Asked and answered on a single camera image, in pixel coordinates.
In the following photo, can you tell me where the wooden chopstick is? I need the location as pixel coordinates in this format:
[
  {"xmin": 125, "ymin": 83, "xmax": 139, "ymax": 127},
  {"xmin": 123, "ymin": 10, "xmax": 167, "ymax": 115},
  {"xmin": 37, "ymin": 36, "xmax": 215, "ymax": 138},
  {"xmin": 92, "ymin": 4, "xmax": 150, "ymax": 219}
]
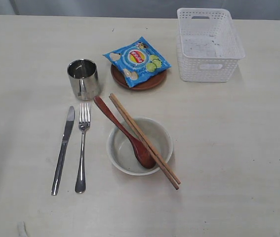
[
  {"xmin": 110, "ymin": 92, "xmax": 181, "ymax": 185},
  {"xmin": 108, "ymin": 95, "xmax": 180, "ymax": 191}
]

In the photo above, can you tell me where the white speckled ceramic bowl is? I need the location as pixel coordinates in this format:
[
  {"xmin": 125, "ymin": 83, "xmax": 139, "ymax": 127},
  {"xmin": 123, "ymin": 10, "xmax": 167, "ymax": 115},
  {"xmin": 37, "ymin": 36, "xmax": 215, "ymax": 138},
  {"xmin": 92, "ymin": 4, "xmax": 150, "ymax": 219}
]
[{"xmin": 106, "ymin": 118, "xmax": 173, "ymax": 176}]

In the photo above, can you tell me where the dark red wooden spoon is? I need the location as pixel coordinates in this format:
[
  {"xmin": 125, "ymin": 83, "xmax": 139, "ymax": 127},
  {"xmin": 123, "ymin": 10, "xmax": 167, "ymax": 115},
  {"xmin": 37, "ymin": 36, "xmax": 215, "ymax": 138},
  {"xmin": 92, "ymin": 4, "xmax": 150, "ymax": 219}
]
[{"xmin": 93, "ymin": 96, "xmax": 156, "ymax": 169}]

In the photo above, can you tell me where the brown round plate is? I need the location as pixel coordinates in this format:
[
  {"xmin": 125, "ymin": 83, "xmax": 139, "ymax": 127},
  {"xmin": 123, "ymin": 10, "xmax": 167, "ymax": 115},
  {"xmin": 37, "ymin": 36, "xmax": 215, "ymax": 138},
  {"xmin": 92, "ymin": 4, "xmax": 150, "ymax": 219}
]
[{"xmin": 111, "ymin": 65, "xmax": 167, "ymax": 91}]

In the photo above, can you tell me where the silver metal fork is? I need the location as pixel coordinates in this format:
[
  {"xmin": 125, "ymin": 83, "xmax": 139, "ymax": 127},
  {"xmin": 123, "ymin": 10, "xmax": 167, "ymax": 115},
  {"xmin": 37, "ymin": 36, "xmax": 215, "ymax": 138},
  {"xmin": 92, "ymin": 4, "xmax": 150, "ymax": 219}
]
[{"xmin": 75, "ymin": 103, "xmax": 90, "ymax": 194}]

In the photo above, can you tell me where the blue Lays chip bag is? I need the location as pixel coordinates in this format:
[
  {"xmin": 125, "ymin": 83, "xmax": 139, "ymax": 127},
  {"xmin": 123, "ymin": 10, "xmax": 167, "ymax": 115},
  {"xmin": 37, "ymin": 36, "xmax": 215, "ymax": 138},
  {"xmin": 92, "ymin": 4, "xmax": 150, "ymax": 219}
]
[{"xmin": 104, "ymin": 37, "xmax": 171, "ymax": 88}]

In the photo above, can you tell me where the silver metal table knife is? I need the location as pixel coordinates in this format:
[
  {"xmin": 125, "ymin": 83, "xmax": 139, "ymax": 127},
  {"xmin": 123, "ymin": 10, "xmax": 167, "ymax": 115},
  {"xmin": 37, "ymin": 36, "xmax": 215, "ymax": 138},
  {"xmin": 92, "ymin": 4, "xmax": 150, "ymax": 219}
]
[{"xmin": 51, "ymin": 106, "xmax": 75, "ymax": 196}]

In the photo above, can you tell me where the shiny stainless steel cup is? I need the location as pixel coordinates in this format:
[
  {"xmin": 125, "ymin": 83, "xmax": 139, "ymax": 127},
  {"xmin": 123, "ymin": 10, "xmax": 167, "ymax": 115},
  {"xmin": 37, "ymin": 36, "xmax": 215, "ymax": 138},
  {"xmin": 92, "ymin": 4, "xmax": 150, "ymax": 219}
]
[{"xmin": 67, "ymin": 59, "xmax": 101, "ymax": 101}]

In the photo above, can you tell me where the white perforated plastic basket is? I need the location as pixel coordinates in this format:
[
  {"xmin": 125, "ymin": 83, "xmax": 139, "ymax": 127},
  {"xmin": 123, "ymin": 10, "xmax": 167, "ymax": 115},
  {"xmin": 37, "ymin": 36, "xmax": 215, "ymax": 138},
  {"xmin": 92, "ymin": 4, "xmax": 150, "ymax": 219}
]
[{"xmin": 176, "ymin": 7, "xmax": 245, "ymax": 83}]

